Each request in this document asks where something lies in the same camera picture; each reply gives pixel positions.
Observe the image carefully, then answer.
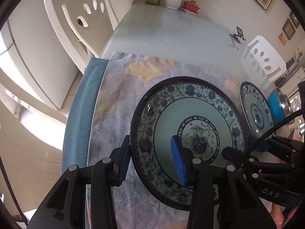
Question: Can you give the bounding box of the black cable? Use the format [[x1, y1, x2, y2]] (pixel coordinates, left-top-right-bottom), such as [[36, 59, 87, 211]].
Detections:
[[245, 108, 305, 152]]

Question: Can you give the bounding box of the blue steel bowl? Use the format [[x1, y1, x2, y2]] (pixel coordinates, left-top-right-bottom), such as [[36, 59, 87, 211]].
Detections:
[[267, 87, 293, 123]]

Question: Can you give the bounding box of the small blue floral plate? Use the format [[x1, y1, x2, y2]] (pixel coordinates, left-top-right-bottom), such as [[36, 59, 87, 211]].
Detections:
[[240, 82, 274, 139]]

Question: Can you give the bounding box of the red lidded teacup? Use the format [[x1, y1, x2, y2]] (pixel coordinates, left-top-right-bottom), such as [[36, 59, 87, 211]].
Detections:
[[182, 0, 200, 14]]

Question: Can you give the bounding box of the blue cloth under tablecloth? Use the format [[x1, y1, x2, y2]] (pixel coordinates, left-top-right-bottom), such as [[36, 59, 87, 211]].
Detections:
[[61, 57, 109, 173]]

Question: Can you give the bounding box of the white chair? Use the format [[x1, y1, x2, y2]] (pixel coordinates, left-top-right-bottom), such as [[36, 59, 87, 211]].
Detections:
[[44, 0, 118, 72], [240, 35, 287, 90]]

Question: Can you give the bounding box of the large floral black-rimmed plate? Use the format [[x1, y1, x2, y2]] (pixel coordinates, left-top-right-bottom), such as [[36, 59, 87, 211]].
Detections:
[[130, 77, 248, 211]]

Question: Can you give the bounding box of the white chair right side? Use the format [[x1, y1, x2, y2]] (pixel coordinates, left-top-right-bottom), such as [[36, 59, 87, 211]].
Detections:
[[240, 35, 287, 90]]

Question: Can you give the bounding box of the patterned fan-motif tablecloth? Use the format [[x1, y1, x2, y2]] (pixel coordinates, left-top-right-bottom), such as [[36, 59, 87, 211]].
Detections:
[[88, 52, 247, 228]]

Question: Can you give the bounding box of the white chair left side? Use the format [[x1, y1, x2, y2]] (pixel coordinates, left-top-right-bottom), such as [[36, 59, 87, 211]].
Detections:
[[44, 0, 118, 72]]

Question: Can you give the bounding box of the right hand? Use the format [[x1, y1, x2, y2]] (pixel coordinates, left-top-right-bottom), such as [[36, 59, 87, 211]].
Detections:
[[270, 203, 285, 229]]

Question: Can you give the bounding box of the black phone stand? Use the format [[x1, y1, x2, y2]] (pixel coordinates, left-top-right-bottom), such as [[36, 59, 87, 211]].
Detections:
[[230, 26, 246, 44]]

